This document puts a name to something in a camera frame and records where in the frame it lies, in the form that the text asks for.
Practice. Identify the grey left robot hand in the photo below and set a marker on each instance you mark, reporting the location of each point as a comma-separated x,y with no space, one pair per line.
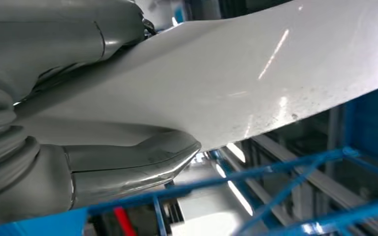
45,32

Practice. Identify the blue metal shelf rack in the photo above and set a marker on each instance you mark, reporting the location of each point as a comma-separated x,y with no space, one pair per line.
45,224

